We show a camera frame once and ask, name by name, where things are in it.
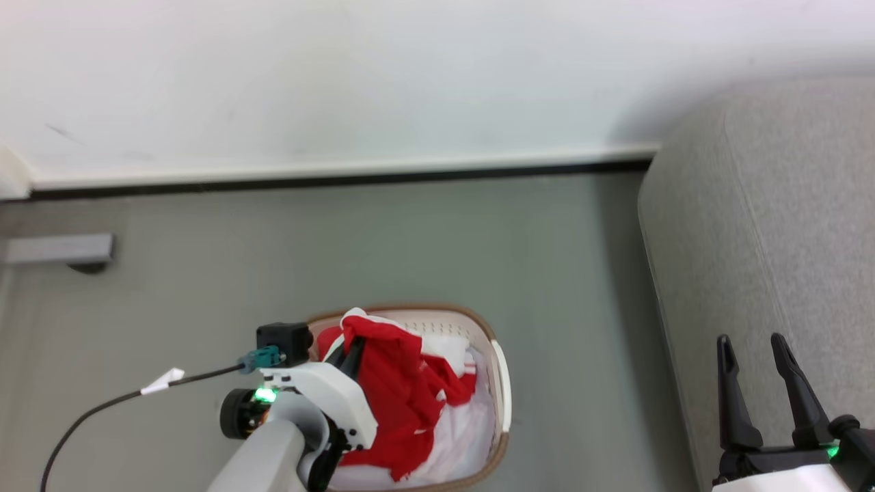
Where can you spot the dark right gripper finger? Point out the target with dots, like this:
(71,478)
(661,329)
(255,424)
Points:
(733,403)
(800,396)

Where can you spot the red garment white trim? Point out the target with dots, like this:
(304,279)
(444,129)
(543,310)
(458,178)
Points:
(400,389)

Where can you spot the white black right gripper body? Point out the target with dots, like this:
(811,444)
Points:
(786,475)

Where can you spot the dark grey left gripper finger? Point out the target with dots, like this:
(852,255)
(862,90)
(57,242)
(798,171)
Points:
(353,360)

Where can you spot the grey fabric sofa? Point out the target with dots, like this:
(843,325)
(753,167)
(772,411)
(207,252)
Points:
(765,225)

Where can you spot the grey flat bar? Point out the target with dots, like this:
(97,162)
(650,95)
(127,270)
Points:
(60,250)

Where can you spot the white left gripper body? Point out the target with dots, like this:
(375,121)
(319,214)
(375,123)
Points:
(335,400)

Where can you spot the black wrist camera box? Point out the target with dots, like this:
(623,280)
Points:
(284,342)

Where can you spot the white laundry basket brown rim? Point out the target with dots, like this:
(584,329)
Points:
(497,383)

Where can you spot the white baseboard strip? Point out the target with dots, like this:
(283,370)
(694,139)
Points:
(328,171)

